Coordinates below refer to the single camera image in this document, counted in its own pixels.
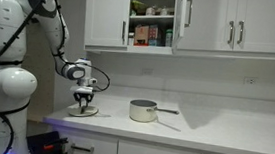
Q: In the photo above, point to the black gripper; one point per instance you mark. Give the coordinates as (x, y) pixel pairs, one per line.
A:
(83, 96)

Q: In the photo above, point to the cream pot lid with knob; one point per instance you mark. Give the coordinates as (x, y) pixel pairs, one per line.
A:
(81, 111)

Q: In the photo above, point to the small white container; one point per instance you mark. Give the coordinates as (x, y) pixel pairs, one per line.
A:
(130, 39)

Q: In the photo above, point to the brown cardboard box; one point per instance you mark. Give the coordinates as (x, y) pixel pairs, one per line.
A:
(141, 35)

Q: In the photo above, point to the blue food box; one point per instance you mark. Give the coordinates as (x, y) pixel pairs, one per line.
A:
(154, 42)

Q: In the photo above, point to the dark red food box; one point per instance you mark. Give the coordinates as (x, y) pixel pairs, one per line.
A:
(153, 31)

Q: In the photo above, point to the green lidded container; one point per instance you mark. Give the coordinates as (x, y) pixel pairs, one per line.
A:
(168, 38)

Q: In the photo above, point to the green food package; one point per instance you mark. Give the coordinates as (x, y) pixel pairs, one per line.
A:
(137, 7)

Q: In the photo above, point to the small white jar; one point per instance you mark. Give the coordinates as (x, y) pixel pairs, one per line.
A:
(150, 11)
(163, 11)

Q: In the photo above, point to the open white cabinet door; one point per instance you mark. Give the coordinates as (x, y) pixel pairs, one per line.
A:
(179, 17)

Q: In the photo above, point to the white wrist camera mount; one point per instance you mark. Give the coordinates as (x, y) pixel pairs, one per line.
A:
(82, 89)

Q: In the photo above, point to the white wall cabinet frame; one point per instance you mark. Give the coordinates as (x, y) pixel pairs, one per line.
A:
(150, 50)

